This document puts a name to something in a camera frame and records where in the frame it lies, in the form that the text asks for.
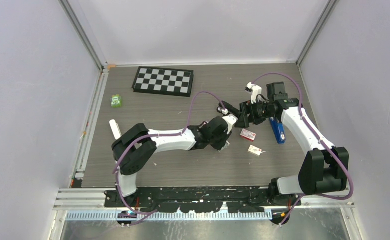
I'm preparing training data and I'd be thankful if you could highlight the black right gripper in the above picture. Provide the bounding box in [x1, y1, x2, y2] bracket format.
[234, 98, 275, 129]

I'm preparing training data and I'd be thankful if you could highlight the white stapler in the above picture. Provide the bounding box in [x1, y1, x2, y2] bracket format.
[109, 119, 121, 140]

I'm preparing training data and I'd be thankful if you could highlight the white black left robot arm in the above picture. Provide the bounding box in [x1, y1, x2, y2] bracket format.
[109, 114, 237, 207]

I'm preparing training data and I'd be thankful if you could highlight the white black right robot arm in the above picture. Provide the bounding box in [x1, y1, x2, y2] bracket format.
[236, 82, 349, 205]

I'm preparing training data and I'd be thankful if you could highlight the black stapler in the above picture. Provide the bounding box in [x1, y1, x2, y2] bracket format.
[216, 101, 239, 117]

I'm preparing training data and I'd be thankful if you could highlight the blue stapler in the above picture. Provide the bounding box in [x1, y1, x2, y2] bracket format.
[269, 117, 286, 144]

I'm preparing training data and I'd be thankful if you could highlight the red staple box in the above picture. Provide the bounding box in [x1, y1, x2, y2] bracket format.
[240, 129, 256, 142]

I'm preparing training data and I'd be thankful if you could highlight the white staple box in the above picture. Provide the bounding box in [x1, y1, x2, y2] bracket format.
[247, 145, 262, 157]

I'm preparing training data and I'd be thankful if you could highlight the black white chessboard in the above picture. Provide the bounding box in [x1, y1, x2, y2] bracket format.
[132, 66, 194, 98]

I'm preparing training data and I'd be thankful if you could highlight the green toy block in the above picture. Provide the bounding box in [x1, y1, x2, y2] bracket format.
[110, 94, 122, 108]

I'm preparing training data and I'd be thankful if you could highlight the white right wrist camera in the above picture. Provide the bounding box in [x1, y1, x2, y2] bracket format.
[245, 82, 262, 104]

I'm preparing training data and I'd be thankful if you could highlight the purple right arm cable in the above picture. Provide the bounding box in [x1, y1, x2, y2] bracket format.
[251, 72, 354, 201]

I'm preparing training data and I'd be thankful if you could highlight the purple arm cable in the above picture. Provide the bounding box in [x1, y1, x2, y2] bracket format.
[112, 91, 227, 220]
[251, 72, 354, 201]

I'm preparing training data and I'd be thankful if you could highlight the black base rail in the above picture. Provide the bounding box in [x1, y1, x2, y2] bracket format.
[103, 185, 282, 215]

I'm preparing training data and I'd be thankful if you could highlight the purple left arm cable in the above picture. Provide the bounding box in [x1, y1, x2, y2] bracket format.
[112, 91, 227, 220]

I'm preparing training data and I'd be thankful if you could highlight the slotted cable duct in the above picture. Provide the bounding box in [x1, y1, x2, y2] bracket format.
[65, 209, 272, 222]

